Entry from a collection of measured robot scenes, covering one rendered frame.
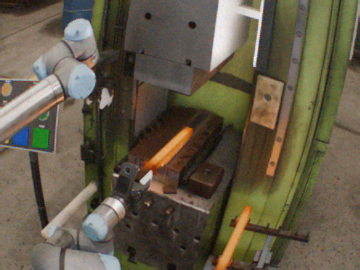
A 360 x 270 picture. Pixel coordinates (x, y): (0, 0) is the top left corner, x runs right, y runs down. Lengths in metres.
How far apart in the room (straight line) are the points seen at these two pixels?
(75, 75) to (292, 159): 0.85
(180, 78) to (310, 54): 0.44
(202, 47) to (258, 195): 0.62
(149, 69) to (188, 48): 0.16
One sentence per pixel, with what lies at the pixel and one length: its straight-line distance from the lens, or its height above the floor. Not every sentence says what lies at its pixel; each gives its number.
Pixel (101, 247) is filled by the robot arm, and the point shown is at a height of 0.93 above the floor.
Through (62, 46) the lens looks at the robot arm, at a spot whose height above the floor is 1.51.
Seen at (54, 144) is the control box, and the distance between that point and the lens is 1.59.
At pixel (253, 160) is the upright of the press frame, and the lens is 1.54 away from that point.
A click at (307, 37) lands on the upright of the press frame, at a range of 1.33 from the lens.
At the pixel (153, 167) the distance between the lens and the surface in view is 1.44.
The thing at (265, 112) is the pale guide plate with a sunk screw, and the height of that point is 1.24.
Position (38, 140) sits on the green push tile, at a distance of 1.61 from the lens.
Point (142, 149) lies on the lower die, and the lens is 1.60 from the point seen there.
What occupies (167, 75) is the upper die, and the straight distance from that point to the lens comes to 1.36.
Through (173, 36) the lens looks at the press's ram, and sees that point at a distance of 1.31.
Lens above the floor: 1.88
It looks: 32 degrees down
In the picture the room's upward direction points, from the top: 8 degrees clockwise
